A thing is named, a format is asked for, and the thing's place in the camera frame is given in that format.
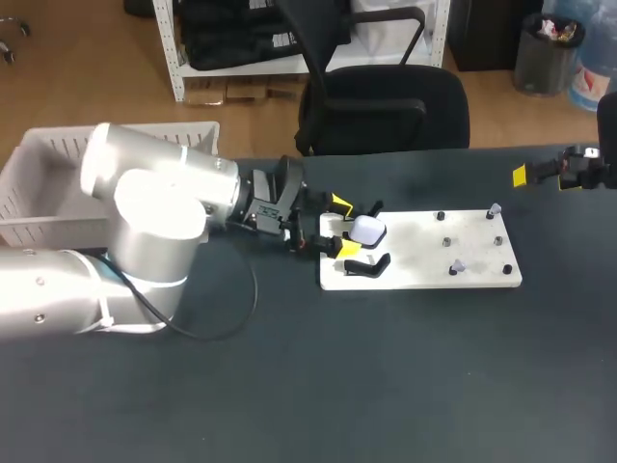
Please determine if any white metal shelf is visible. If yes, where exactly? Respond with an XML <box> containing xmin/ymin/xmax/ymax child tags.
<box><xmin>151</xmin><ymin>0</ymin><xmax>452</xmax><ymax>103</ymax></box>

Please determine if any blue water bottle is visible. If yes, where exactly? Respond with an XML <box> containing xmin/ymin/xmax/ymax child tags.
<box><xmin>567</xmin><ymin>0</ymin><xmax>617</xmax><ymax>114</ymax></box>

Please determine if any black cabinet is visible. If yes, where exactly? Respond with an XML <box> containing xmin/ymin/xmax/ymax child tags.
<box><xmin>446</xmin><ymin>0</ymin><xmax>545</xmax><ymax>72</ymax></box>

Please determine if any black cable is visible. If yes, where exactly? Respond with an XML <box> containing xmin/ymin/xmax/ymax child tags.
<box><xmin>98</xmin><ymin>248</ymin><xmax>259</xmax><ymax>342</ymax></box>

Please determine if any white earbud case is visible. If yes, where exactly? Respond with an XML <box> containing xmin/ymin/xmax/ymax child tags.
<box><xmin>347</xmin><ymin>215</ymin><xmax>389</xmax><ymax>250</ymax></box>

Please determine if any grey slotted basket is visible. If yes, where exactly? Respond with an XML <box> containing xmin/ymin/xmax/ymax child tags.
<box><xmin>0</xmin><ymin>121</ymin><xmax>222</xmax><ymax>248</ymax></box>

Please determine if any chair base with wheels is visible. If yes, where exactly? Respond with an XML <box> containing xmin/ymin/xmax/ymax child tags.
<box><xmin>0</xmin><ymin>15</ymin><xmax>32</xmax><ymax>65</ymax></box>

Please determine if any black bag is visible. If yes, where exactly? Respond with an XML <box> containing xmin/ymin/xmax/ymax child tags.
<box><xmin>174</xmin><ymin>0</ymin><xmax>353</xmax><ymax>71</ymax></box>

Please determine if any black office chair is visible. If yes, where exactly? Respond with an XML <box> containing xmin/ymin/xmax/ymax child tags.
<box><xmin>278</xmin><ymin>0</ymin><xmax>471</xmax><ymax>157</ymax></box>

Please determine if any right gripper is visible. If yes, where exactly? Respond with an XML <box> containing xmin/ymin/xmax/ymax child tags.
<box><xmin>512</xmin><ymin>91</ymin><xmax>617</xmax><ymax>193</ymax></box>

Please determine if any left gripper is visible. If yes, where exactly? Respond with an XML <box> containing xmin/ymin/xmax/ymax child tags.
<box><xmin>229</xmin><ymin>154</ymin><xmax>362</xmax><ymax>260</ymax></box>

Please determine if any black mesh waste bin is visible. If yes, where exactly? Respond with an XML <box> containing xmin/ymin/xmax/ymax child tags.
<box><xmin>511</xmin><ymin>13</ymin><xmax>587</xmax><ymax>99</ymax></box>

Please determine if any white plate with black stands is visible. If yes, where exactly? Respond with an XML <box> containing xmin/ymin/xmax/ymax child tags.
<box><xmin>318</xmin><ymin>199</ymin><xmax>524</xmax><ymax>292</ymax></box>

